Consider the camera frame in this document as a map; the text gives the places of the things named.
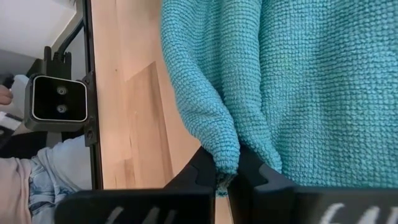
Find black table-level camera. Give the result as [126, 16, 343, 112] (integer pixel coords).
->
[24, 73, 94, 133]

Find teal microfiber towel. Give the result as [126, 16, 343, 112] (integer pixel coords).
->
[160, 0, 398, 197]

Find person's hand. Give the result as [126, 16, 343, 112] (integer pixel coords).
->
[0, 85, 14, 106]

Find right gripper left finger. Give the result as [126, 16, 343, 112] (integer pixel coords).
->
[54, 146, 218, 224]

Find person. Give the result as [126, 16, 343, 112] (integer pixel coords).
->
[0, 133, 94, 224]

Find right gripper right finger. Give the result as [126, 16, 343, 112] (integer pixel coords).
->
[226, 144, 398, 224]

